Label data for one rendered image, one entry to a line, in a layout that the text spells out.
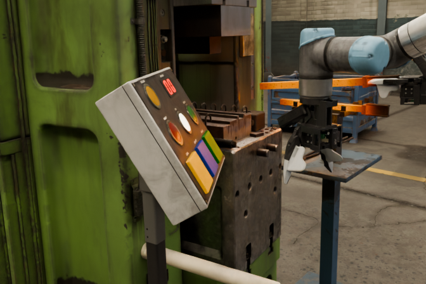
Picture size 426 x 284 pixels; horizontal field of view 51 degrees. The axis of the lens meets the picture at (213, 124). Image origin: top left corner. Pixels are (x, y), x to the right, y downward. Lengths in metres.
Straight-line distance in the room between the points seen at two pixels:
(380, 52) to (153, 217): 0.61
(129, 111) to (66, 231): 0.92
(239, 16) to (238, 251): 0.79
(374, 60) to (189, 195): 0.44
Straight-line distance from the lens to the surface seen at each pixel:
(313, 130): 1.00
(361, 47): 0.93
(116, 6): 1.25
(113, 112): 0.84
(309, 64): 1.00
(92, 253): 1.63
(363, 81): 1.46
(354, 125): 5.27
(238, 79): 1.80
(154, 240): 1.08
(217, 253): 1.60
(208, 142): 1.06
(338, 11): 9.94
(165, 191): 0.85
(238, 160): 1.43
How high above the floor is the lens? 1.29
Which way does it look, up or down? 12 degrees down
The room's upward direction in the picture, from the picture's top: 1 degrees counter-clockwise
